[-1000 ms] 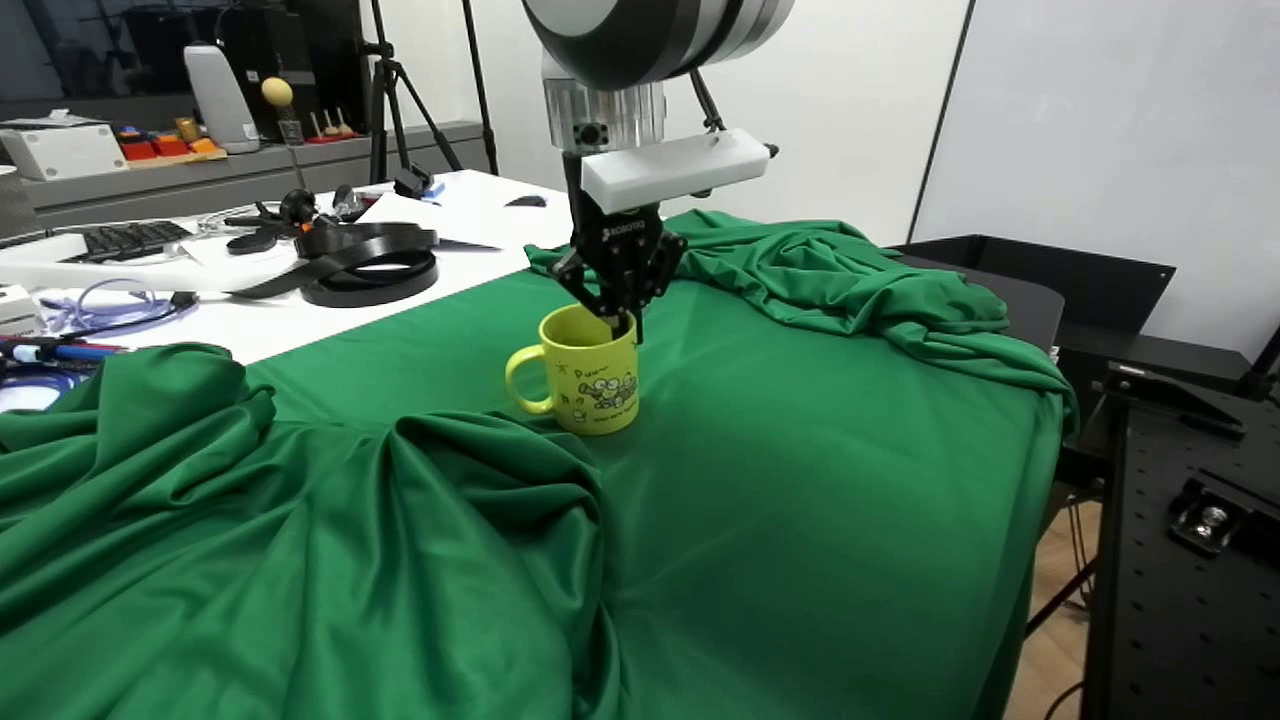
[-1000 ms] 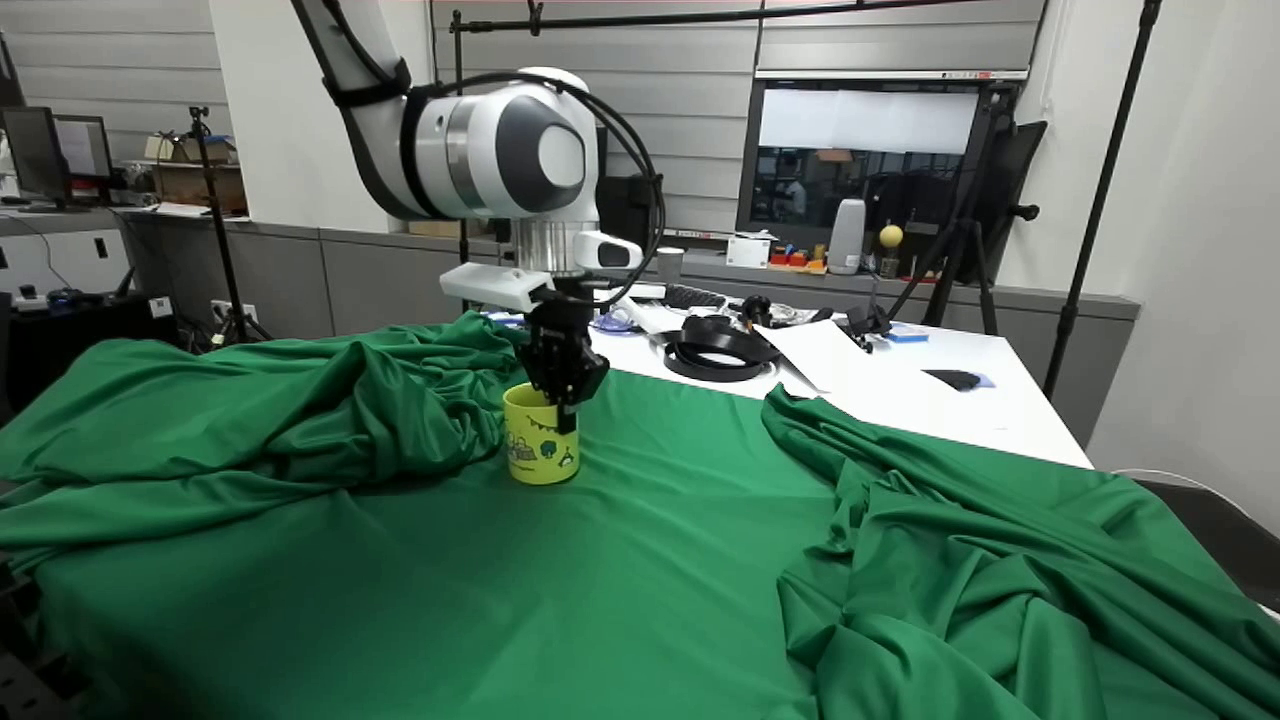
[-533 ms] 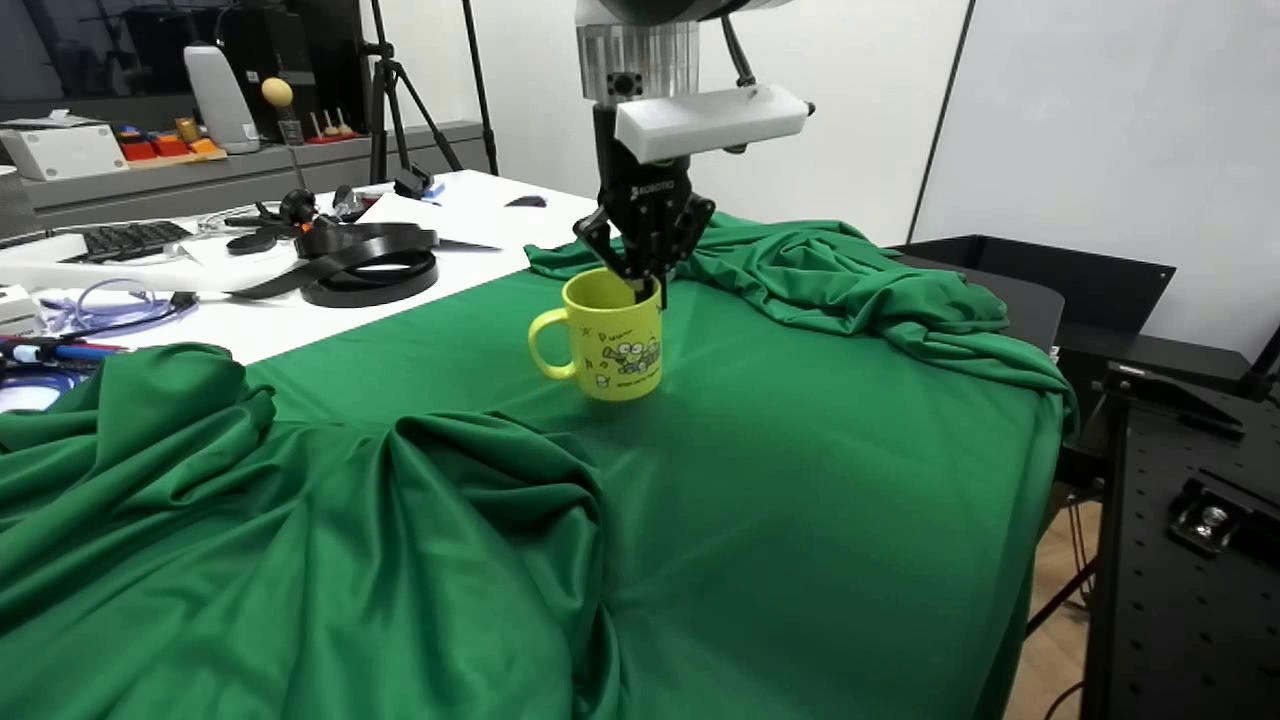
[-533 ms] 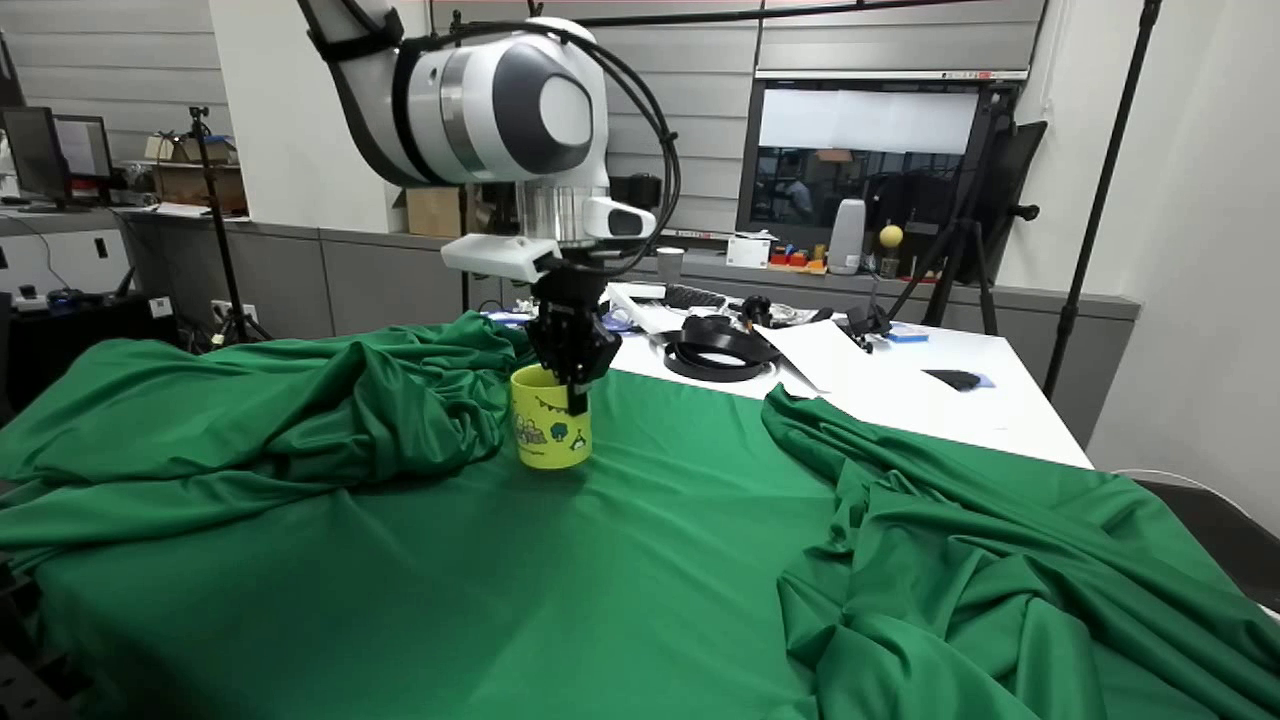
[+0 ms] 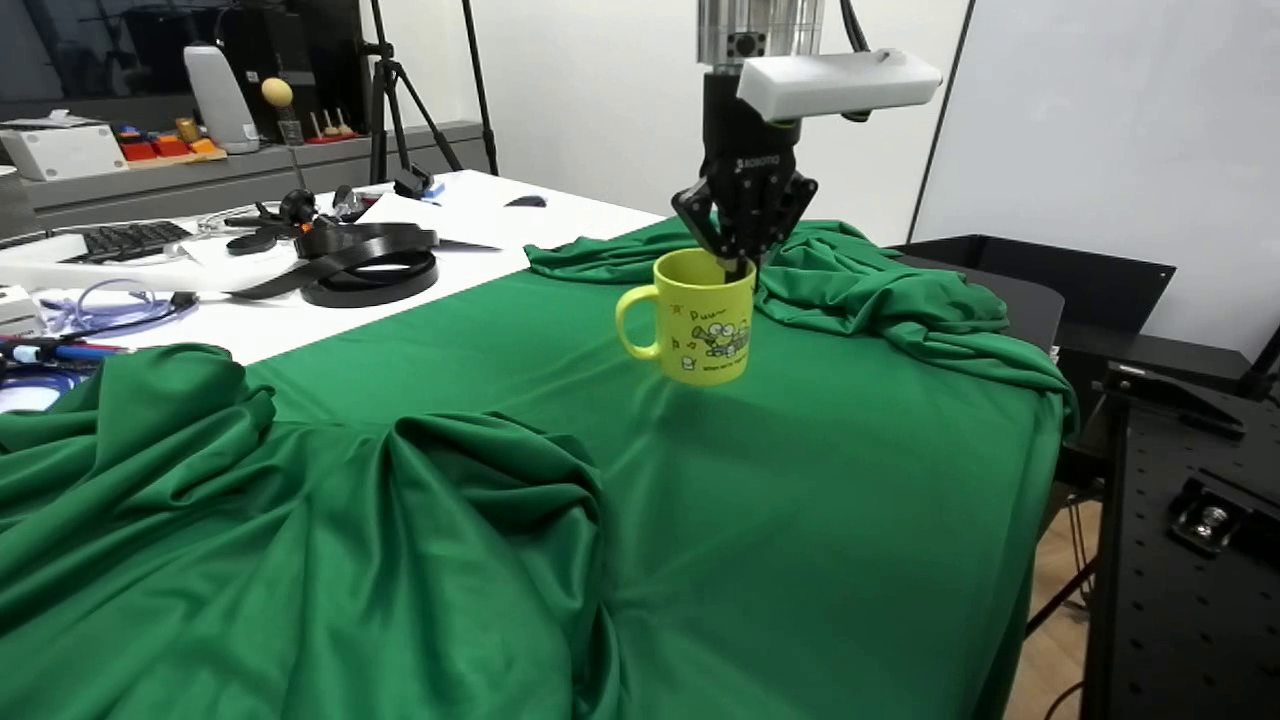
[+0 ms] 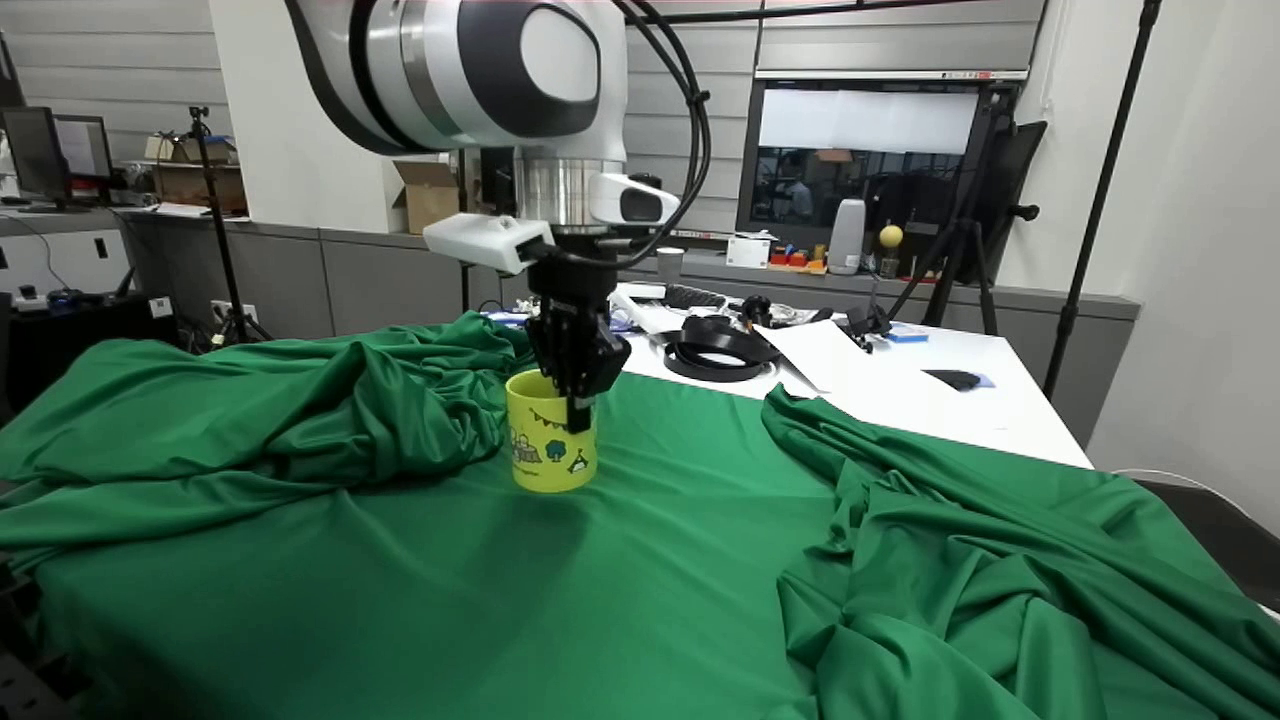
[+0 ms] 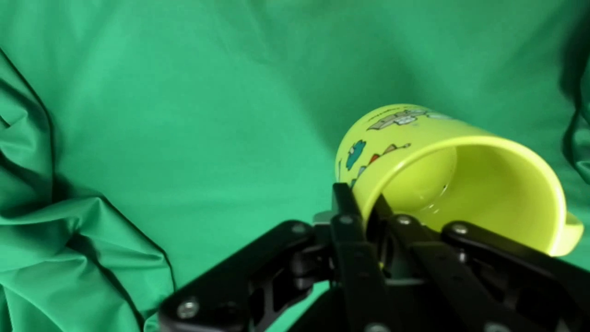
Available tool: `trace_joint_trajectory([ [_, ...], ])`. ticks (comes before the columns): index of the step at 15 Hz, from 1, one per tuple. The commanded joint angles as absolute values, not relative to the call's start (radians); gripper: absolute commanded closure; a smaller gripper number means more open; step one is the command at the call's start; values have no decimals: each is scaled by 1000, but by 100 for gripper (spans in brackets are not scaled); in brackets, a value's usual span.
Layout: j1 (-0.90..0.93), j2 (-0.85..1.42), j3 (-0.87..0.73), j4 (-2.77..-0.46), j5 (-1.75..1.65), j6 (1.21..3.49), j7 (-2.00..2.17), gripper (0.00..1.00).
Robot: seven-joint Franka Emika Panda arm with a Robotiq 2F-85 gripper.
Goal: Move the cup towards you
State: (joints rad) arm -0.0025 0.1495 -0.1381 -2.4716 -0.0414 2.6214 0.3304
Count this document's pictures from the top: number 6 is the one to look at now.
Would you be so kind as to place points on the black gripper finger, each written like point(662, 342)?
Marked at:
point(586, 387)
point(553, 350)

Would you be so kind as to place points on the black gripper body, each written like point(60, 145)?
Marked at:
point(578, 275)

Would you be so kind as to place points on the yellow printed cup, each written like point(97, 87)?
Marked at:
point(550, 455)

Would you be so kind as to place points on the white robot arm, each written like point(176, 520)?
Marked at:
point(467, 64)

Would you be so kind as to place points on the open cardboard box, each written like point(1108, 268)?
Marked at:
point(430, 203)

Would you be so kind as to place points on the small white container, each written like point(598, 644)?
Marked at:
point(749, 248)

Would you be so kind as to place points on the grey low partition counter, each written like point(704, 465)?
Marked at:
point(347, 280)

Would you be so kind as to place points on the white paper sheet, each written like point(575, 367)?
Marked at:
point(821, 354)

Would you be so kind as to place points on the green cloth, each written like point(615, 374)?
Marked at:
point(440, 585)

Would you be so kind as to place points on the white grey canister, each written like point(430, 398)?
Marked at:
point(845, 237)

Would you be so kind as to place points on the large dark display screen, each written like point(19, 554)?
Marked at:
point(867, 165)

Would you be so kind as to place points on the yellow ball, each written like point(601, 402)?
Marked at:
point(890, 237)

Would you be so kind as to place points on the thin black tripod stand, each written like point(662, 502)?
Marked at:
point(218, 225)

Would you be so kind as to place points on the small flat black object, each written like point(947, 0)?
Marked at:
point(958, 376)

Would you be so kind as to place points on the brown cardboard box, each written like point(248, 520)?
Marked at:
point(203, 186)

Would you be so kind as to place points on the black tripod with panel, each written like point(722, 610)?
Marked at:
point(995, 186)

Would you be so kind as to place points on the slanted black stand pole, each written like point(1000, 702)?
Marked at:
point(1098, 215)

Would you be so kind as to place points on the black chair seat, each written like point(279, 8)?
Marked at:
point(1222, 525)

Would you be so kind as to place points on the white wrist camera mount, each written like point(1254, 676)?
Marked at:
point(480, 242)

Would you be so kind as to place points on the desk monitor with dark frame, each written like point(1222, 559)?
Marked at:
point(42, 155)

